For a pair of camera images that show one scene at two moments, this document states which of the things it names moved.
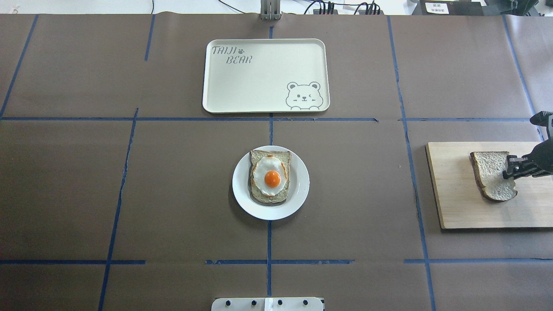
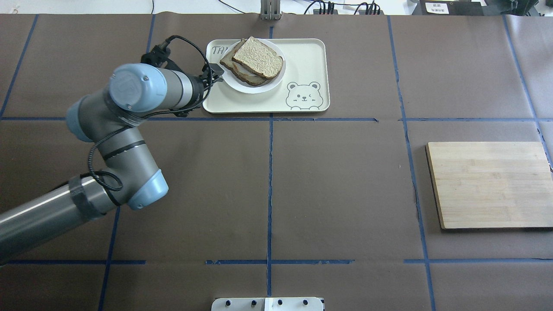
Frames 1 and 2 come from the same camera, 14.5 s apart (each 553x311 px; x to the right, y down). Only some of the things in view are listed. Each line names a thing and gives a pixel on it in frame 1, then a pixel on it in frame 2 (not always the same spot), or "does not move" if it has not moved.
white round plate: (298, 188) -> (231, 80)
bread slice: (269, 175) -> (243, 74)
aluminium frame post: (270, 10) does not move
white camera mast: (267, 304) does not move
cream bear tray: (266, 75) does not move
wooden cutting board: (460, 200) does not move
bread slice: (488, 166) -> (254, 55)
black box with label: (449, 7) does not move
